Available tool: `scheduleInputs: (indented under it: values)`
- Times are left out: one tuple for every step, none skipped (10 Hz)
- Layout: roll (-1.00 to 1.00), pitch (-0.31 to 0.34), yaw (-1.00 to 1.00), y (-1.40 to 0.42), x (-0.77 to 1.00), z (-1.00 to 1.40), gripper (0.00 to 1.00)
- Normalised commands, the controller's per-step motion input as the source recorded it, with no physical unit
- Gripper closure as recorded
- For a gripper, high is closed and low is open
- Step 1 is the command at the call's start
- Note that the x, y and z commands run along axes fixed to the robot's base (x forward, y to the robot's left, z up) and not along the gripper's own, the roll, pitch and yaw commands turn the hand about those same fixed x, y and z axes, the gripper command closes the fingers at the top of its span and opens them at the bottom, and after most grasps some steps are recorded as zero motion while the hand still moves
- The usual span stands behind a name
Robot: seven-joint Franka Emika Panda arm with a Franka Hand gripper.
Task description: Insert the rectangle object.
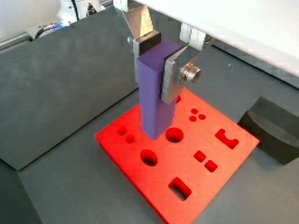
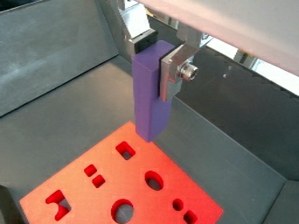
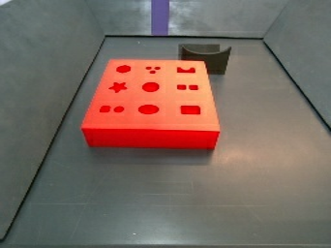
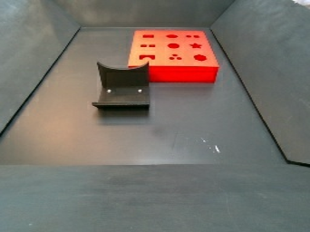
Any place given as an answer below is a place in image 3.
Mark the purple rectangular peg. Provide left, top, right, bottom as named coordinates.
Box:
left=151, top=0, right=170, bottom=36

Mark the red shape-sorter block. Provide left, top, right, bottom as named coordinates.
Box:
left=82, top=59, right=220, bottom=149

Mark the dark grey curved block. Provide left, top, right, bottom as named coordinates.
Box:
left=179, top=44, right=231, bottom=75

